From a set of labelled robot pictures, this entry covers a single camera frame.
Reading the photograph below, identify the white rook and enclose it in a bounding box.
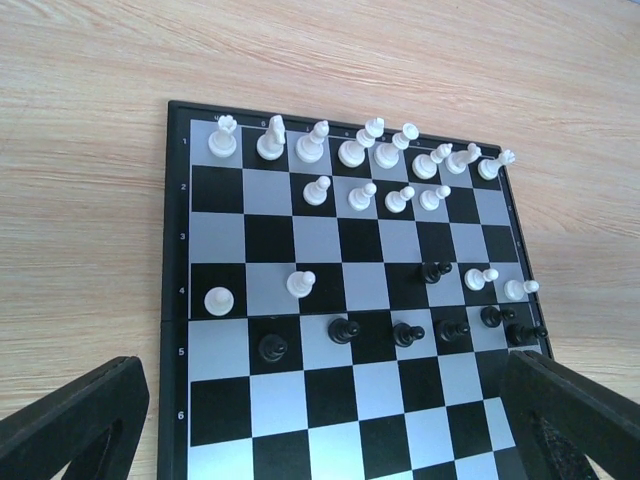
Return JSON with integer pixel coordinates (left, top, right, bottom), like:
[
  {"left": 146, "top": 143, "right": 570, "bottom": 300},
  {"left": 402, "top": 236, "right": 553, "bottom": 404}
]
[{"left": 208, "top": 115, "right": 237, "bottom": 158}]

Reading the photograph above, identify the white bishop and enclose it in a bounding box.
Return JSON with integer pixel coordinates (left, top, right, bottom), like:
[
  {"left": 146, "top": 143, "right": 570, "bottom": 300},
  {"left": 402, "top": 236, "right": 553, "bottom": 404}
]
[
  {"left": 295, "top": 120, "right": 329, "bottom": 163},
  {"left": 411, "top": 143, "right": 453, "bottom": 180}
]

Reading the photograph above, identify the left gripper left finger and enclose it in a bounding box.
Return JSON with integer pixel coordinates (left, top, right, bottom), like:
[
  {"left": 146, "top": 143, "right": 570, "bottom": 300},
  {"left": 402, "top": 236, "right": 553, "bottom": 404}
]
[{"left": 1, "top": 356, "right": 150, "bottom": 479}]

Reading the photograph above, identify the white pawn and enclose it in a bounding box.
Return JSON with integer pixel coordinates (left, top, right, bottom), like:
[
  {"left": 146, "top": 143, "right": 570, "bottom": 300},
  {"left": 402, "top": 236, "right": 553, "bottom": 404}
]
[
  {"left": 203, "top": 286, "right": 235, "bottom": 317},
  {"left": 464, "top": 268, "right": 499, "bottom": 291},
  {"left": 303, "top": 175, "right": 331, "bottom": 206},
  {"left": 384, "top": 186, "right": 415, "bottom": 214},
  {"left": 286, "top": 271, "right": 316, "bottom": 299},
  {"left": 347, "top": 182, "right": 377, "bottom": 211},
  {"left": 419, "top": 185, "right": 451, "bottom": 211},
  {"left": 503, "top": 279, "right": 540, "bottom": 302}
]

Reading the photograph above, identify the white knight off board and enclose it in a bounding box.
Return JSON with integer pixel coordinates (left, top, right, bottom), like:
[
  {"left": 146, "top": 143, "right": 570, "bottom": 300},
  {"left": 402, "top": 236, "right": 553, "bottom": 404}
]
[{"left": 445, "top": 143, "right": 482, "bottom": 175}]

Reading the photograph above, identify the black pawn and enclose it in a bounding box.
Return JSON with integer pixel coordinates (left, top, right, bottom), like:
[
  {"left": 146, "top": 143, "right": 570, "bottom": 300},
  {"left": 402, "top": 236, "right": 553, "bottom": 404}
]
[
  {"left": 480, "top": 306, "right": 517, "bottom": 328},
  {"left": 328, "top": 317, "right": 360, "bottom": 344},
  {"left": 418, "top": 261, "right": 452, "bottom": 284},
  {"left": 435, "top": 319, "right": 470, "bottom": 343},
  {"left": 392, "top": 322, "right": 425, "bottom": 348},
  {"left": 258, "top": 333, "right": 288, "bottom": 364},
  {"left": 506, "top": 323, "right": 548, "bottom": 347}
]

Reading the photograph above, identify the white rook off board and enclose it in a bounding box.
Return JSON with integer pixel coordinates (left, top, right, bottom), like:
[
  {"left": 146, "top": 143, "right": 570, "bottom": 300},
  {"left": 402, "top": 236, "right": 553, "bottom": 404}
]
[{"left": 477, "top": 149, "right": 516, "bottom": 181}]

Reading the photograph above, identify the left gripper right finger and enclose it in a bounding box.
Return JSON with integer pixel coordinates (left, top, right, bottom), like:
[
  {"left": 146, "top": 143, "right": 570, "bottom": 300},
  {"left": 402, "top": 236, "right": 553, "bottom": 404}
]
[{"left": 500, "top": 350, "right": 639, "bottom": 479}]

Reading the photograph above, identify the black silver chess board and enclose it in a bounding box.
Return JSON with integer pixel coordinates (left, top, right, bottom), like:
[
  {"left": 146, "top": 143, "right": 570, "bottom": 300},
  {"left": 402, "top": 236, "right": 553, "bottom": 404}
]
[{"left": 157, "top": 101, "right": 551, "bottom": 479}]

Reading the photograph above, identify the white knight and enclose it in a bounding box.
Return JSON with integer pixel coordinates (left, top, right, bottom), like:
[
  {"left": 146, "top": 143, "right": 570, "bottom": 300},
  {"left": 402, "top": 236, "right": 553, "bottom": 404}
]
[{"left": 256, "top": 115, "right": 286, "bottom": 161}]

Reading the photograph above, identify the white queen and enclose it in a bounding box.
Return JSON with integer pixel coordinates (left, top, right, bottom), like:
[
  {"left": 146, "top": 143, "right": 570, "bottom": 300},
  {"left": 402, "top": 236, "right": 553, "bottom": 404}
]
[{"left": 374, "top": 123, "right": 419, "bottom": 169}]

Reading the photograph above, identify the white king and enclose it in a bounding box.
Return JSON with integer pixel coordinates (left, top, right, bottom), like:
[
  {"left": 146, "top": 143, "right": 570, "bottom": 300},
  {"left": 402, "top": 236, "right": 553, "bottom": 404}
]
[{"left": 338, "top": 117, "right": 385, "bottom": 168}]

